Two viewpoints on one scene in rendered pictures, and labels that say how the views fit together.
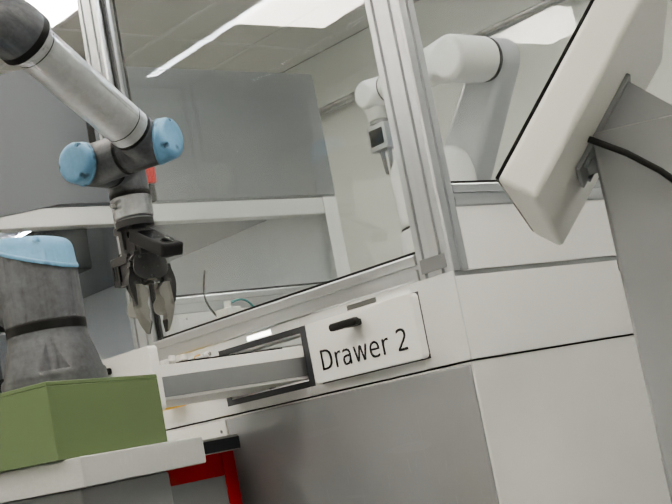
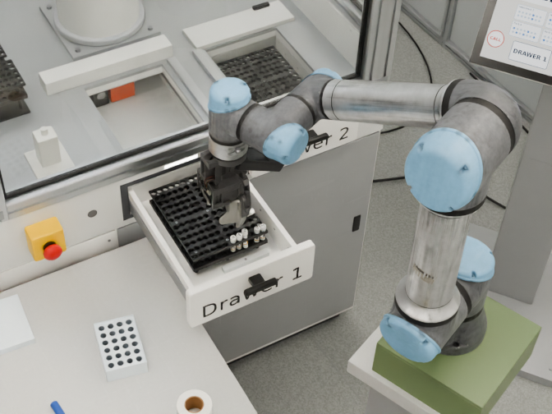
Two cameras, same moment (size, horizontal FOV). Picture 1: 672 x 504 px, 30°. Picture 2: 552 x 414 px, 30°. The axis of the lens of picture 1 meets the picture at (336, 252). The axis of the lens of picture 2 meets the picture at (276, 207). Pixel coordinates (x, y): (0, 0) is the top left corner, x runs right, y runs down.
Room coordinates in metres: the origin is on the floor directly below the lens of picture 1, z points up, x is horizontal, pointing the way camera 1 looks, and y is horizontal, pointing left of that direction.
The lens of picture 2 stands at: (1.97, 1.73, 2.54)
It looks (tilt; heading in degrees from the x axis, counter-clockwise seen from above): 47 degrees down; 279
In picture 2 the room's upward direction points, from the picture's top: 3 degrees clockwise
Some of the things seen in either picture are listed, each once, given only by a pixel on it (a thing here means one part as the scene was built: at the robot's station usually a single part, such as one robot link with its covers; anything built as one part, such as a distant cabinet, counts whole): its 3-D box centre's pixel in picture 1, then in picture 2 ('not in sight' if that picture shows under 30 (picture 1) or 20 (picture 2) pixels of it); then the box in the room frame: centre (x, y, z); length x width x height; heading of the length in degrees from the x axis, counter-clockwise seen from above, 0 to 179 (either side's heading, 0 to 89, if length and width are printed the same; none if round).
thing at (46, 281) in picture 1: (34, 280); (458, 275); (1.81, 0.44, 1.03); 0.13 x 0.12 x 0.14; 64
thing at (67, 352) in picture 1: (51, 358); (452, 310); (1.80, 0.43, 0.91); 0.15 x 0.15 x 0.10
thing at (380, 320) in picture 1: (364, 340); (305, 140); (2.18, -0.02, 0.87); 0.29 x 0.02 x 0.11; 40
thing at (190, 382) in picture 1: (214, 380); (205, 218); (2.35, 0.27, 0.86); 0.40 x 0.26 x 0.06; 130
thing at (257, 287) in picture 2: not in sight; (258, 282); (2.20, 0.45, 0.91); 0.07 x 0.04 x 0.01; 40
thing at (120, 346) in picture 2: not in sight; (120, 347); (2.45, 0.58, 0.78); 0.12 x 0.08 x 0.04; 119
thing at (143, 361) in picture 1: (115, 389); (251, 282); (2.21, 0.43, 0.87); 0.29 x 0.02 x 0.11; 40
